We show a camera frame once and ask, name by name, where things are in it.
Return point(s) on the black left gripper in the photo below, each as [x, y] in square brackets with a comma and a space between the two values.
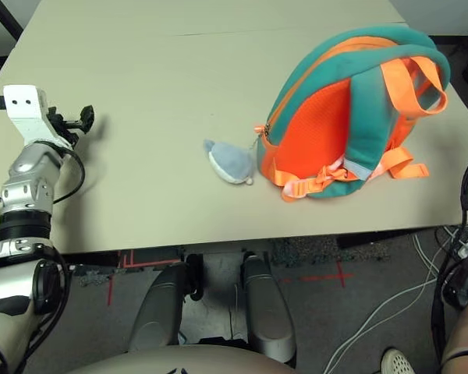
[64, 126]

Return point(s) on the grey robot left leg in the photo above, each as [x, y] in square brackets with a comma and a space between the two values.
[158, 308]

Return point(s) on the black metal frame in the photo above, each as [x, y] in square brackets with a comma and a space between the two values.
[6, 23]

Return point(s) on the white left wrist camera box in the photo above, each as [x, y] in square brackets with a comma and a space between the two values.
[23, 109]

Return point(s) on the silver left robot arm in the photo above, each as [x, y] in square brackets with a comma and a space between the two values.
[23, 187]

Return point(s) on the white bystander shoe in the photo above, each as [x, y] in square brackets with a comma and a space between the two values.
[398, 362]

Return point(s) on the teal and orange backpack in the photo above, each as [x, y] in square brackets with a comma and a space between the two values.
[335, 128]

